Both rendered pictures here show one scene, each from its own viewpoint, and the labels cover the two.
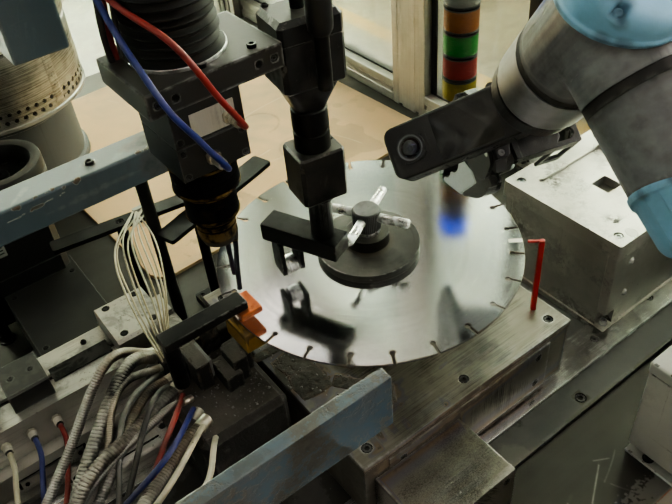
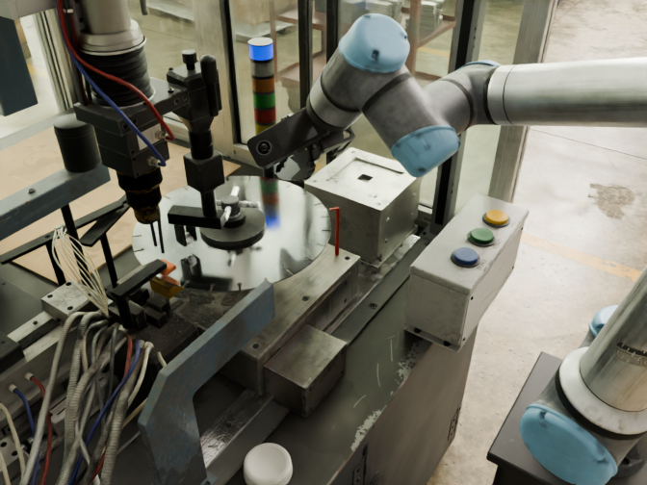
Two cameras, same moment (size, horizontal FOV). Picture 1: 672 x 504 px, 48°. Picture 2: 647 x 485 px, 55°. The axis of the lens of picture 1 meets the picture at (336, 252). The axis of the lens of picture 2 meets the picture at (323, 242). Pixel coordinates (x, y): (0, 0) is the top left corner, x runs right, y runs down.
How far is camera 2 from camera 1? 28 cm
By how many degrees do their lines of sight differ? 18
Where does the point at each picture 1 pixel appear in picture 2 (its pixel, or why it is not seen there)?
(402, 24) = not seen: hidden behind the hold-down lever
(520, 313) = (329, 258)
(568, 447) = (372, 334)
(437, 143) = (279, 143)
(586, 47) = (360, 75)
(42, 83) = not seen: outside the picture
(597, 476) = (391, 345)
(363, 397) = (259, 295)
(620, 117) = (381, 108)
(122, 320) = (65, 300)
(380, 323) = (253, 265)
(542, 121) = (338, 121)
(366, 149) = not seen: hidden behind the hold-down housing
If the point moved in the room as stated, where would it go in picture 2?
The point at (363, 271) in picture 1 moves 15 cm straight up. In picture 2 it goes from (234, 238) to (225, 156)
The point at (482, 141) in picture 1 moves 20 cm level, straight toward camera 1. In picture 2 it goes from (305, 139) to (327, 220)
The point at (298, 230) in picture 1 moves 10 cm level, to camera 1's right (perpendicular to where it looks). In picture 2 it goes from (194, 213) to (257, 199)
